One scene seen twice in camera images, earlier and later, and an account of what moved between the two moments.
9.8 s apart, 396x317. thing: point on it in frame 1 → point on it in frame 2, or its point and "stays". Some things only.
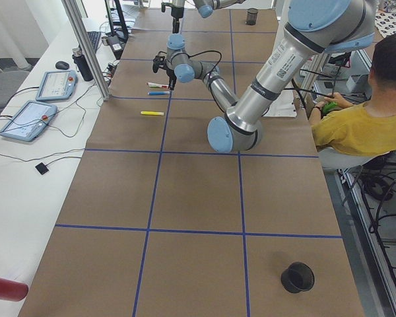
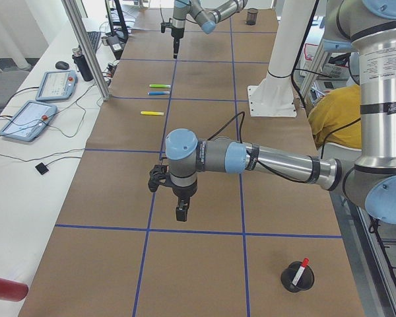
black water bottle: x=82 y=64 stays
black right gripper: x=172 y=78 → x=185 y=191
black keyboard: x=94 y=37 stays
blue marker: x=158 y=92 stays
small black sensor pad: x=41 y=168 stays
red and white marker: x=156 y=85 → x=300 y=271
